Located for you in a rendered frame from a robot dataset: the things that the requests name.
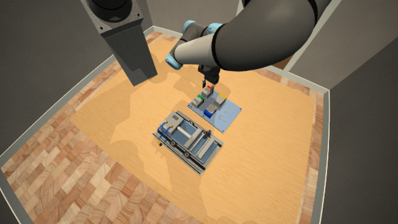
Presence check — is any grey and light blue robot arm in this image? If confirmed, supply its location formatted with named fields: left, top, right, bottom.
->
left=86, top=0, right=332, bottom=72

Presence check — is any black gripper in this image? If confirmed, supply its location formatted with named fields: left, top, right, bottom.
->
left=198, top=65, right=221, bottom=93

